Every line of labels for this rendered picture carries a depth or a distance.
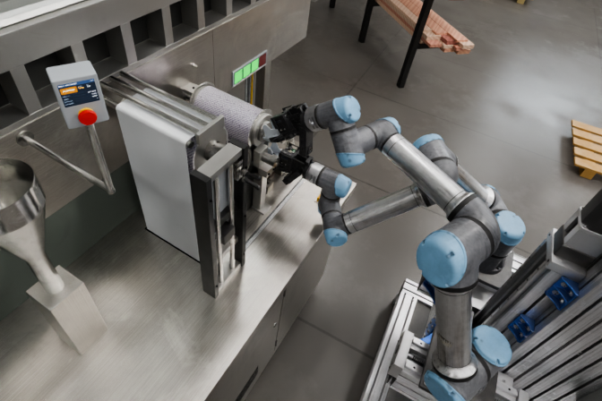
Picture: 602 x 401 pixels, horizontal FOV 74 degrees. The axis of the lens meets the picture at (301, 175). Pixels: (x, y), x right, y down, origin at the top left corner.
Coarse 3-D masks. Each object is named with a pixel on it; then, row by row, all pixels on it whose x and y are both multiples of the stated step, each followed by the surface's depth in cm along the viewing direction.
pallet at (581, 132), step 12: (576, 132) 363; (588, 132) 365; (600, 132) 368; (576, 144) 351; (588, 144) 352; (600, 144) 357; (588, 156) 340; (600, 156) 342; (588, 168) 328; (600, 168) 330
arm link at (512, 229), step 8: (496, 216) 146; (504, 216) 146; (512, 216) 147; (504, 224) 144; (512, 224) 145; (520, 224) 145; (504, 232) 142; (512, 232) 142; (520, 232) 143; (504, 240) 143; (512, 240) 142; (520, 240) 145; (504, 248) 146; (512, 248) 147
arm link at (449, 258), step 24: (432, 240) 90; (456, 240) 88; (480, 240) 90; (432, 264) 91; (456, 264) 86; (456, 288) 90; (456, 312) 95; (456, 336) 98; (432, 360) 108; (456, 360) 101; (432, 384) 107; (456, 384) 103; (480, 384) 106
